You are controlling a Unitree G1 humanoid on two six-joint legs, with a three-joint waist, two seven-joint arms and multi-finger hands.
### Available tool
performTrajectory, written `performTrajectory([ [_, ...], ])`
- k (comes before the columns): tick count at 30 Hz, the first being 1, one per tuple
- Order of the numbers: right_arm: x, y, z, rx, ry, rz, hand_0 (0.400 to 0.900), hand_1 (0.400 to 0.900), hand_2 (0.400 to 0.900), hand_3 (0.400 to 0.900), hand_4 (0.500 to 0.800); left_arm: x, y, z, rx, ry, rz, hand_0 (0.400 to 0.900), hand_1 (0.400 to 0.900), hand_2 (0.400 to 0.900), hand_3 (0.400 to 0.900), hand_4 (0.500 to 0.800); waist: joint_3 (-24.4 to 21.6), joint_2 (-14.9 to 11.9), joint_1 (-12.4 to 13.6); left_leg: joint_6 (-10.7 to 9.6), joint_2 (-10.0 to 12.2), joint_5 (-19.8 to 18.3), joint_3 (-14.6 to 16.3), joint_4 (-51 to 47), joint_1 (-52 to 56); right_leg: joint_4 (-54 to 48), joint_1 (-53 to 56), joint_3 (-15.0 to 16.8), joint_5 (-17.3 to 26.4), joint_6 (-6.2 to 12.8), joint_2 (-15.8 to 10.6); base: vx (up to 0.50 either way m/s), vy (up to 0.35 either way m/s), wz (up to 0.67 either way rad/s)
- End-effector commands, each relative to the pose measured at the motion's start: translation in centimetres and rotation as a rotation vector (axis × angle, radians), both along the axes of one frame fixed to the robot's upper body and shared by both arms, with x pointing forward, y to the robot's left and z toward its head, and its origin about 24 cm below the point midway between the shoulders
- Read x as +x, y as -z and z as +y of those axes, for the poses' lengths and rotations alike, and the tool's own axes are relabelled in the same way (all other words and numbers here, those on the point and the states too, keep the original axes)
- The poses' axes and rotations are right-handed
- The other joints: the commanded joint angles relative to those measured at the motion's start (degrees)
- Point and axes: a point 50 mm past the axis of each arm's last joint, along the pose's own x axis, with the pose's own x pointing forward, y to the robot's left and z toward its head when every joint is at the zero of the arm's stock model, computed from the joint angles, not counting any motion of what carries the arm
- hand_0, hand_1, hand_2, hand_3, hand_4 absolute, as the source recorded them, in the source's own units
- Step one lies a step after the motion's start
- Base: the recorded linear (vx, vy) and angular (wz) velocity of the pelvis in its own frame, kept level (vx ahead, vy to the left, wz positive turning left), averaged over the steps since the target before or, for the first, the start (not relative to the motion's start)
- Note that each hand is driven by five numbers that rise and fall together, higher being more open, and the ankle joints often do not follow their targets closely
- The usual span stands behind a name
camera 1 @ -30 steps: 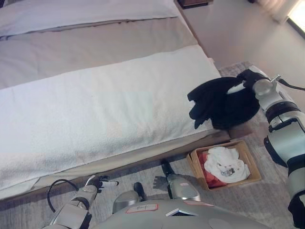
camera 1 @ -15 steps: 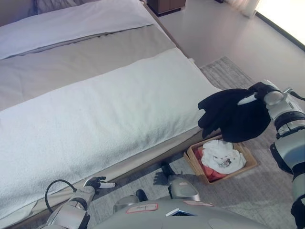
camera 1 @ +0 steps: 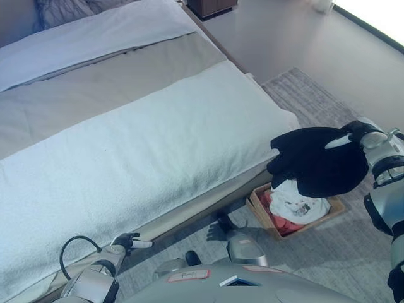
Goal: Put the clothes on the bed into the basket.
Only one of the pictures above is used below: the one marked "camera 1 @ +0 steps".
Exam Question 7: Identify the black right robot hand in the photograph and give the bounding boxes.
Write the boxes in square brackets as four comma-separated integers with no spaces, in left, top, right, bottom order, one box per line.
[324,121,384,151]

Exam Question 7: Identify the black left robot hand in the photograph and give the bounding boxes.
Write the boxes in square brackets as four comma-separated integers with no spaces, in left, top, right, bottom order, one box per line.
[110,232,153,256]

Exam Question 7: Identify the black garment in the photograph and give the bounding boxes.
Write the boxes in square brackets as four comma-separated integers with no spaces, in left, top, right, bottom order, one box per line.
[266,126,369,199]

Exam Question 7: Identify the bed with white blanket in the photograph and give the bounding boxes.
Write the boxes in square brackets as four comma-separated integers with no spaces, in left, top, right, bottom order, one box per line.
[0,0,300,303]

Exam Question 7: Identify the white terry bed throw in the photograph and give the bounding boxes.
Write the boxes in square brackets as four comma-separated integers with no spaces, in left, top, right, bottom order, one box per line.
[0,59,300,300]

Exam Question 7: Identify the wooden laundry basket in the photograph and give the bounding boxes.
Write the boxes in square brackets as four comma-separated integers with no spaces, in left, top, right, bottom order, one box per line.
[246,182,347,241]

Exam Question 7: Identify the white folded bed sheet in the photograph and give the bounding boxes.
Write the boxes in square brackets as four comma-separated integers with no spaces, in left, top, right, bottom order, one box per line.
[0,0,198,92]

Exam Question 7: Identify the silver left robot leg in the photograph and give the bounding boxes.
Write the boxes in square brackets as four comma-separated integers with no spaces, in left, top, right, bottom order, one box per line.
[153,251,203,280]

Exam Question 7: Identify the silver robot leg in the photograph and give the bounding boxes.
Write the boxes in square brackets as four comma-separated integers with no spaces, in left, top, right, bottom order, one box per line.
[216,213,269,268]
[153,251,203,280]

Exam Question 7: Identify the white printed garment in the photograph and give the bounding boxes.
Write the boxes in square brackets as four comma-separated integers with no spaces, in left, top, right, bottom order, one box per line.
[270,179,331,227]

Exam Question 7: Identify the dark window floor track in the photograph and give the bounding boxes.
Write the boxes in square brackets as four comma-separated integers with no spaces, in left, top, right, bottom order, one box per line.
[333,3,404,54]

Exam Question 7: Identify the silver robot torso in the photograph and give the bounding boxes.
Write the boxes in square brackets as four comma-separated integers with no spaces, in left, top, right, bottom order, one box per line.
[119,263,360,303]

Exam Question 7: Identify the red garment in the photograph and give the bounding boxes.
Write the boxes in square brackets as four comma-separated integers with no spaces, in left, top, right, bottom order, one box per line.
[259,192,306,237]

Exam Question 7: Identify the silver right robot leg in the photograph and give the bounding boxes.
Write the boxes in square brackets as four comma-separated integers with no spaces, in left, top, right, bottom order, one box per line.
[216,213,269,268]

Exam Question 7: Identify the grey floor rug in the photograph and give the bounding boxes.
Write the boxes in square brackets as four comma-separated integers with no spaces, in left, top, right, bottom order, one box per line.
[116,66,404,303]

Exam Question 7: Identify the beige duvet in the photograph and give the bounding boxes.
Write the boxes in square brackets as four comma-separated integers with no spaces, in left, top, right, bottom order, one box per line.
[0,31,228,160]

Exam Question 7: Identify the wooden dresser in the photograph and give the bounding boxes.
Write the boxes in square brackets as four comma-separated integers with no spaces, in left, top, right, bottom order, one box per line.
[187,0,237,18]

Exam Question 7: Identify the grey patterned pillow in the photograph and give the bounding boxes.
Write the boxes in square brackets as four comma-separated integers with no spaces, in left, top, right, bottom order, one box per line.
[33,0,133,32]

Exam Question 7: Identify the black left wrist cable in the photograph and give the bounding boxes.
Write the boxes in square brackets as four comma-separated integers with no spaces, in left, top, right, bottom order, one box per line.
[59,235,104,281]

